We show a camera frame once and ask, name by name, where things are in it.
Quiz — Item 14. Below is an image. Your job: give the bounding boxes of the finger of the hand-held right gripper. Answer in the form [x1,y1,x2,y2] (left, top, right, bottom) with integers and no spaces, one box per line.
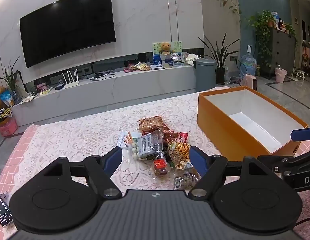
[290,126,310,141]
[257,150,310,178]

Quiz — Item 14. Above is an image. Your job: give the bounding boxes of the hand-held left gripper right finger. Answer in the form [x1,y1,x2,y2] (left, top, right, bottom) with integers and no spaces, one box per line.
[189,146,271,198]

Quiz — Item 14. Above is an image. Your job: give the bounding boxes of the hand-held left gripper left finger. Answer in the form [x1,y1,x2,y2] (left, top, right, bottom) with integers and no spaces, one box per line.
[42,146,123,198]

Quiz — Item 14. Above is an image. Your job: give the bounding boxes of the fried sticks snack packet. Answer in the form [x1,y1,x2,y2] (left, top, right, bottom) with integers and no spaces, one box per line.
[167,141,193,170]

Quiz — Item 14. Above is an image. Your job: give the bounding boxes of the clear packet with barcode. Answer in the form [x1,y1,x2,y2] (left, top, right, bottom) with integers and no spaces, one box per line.
[173,169,202,190]

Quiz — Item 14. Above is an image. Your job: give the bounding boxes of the white packet with orange sticks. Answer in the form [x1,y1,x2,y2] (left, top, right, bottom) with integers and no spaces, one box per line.
[117,132,141,148]

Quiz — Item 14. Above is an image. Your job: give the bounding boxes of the red-brown printed clear packet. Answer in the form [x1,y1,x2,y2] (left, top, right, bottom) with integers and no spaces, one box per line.
[162,131,189,146]

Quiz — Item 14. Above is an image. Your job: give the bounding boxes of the clear packet of white balls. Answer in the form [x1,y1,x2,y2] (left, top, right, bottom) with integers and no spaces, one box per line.
[128,129,163,160]

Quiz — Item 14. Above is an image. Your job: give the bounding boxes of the red yellow snack packet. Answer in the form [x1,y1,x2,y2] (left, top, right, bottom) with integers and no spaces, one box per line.
[151,158,171,178]

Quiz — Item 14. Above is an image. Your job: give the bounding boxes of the orange cardboard box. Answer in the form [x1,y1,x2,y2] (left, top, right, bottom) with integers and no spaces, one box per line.
[197,86,309,162]

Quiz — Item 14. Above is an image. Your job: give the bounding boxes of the brown gold snack packet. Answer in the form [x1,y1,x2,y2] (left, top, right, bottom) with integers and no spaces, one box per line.
[137,116,171,133]

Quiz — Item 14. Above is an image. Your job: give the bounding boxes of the pink fluffy rug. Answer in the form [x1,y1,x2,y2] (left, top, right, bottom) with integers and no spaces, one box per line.
[296,191,310,233]

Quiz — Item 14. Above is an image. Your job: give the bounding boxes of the pink bucket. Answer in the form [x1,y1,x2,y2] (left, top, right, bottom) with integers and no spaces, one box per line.
[274,67,288,83]

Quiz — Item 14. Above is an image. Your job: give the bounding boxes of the white marble television console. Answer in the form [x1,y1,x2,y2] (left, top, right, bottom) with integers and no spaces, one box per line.
[12,62,205,128]

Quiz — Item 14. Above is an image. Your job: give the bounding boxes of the pink space heater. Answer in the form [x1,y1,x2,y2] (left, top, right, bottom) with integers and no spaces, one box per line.
[240,74,258,91]

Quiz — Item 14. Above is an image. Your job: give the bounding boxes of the grey drawer cabinet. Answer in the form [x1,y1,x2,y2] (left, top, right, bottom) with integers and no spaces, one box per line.
[270,27,296,81]

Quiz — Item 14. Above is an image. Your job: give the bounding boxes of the grey trash can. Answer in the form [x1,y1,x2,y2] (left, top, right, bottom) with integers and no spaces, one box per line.
[195,58,217,92]

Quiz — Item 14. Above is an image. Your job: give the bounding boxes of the blue water jug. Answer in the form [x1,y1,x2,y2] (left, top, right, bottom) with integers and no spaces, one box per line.
[241,53,258,79]

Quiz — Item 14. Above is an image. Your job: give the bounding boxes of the white router with antennas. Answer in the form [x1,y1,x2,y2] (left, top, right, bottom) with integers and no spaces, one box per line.
[63,70,80,89]

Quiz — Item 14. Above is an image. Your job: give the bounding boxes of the pile of snack bags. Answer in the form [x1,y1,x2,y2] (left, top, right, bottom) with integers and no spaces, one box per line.
[123,62,151,73]

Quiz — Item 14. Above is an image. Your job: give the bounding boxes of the loose papers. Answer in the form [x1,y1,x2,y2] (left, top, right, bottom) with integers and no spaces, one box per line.
[19,95,38,104]

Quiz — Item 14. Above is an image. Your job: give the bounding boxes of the clear plastic bag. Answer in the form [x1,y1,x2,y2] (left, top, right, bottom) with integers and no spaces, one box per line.
[171,52,187,64]

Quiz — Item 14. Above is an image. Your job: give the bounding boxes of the long-leaf potted plant black pot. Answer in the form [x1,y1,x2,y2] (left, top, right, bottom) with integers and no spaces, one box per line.
[198,32,241,85]

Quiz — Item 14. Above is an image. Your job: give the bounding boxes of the pink storage box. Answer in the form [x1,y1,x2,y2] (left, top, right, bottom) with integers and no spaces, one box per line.
[0,118,18,137]

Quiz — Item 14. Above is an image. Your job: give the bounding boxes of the trailing green vine plant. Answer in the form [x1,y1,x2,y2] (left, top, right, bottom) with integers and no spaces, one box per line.
[248,10,278,67]

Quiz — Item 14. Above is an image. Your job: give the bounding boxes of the row of small bottles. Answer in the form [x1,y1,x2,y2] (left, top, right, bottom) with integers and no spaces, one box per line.
[271,11,287,32]

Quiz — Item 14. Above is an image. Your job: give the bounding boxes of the brown teddy bear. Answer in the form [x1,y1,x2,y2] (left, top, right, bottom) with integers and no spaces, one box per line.
[160,42,172,55]

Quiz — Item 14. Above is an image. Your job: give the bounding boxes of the green white picture card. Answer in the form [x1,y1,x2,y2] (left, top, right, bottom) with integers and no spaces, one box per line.
[152,41,183,56]

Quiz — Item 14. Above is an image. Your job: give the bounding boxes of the yellow black striped bag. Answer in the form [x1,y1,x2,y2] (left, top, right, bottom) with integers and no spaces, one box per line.
[0,108,13,125]

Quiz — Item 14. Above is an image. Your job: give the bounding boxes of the smartphone with lit screen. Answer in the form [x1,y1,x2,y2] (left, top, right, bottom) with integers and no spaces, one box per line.
[0,186,14,227]

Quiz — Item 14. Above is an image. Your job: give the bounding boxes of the blue printed bag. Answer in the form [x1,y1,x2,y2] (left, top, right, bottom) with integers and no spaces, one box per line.
[0,90,14,107]

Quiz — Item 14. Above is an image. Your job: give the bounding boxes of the grassy potted plant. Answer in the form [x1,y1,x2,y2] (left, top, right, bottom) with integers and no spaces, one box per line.
[0,56,22,98]

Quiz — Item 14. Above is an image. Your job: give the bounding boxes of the black flat television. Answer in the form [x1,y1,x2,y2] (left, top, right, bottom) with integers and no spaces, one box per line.
[20,0,117,68]

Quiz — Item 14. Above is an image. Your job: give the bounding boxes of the black cables bundle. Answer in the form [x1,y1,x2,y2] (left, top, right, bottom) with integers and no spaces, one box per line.
[88,70,116,81]

